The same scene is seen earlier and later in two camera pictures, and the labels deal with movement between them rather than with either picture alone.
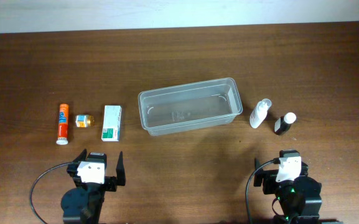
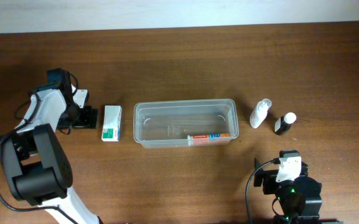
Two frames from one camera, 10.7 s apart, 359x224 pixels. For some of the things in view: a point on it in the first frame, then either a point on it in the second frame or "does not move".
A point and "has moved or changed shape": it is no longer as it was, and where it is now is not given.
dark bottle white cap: [283, 124] does not move
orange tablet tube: [63, 124] has moved or changed shape
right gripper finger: [257, 163] does not move
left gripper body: [110, 184] to [79, 117]
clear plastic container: [187, 107] has moved or changed shape
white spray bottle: [259, 112] does not move
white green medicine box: [111, 123] does not move
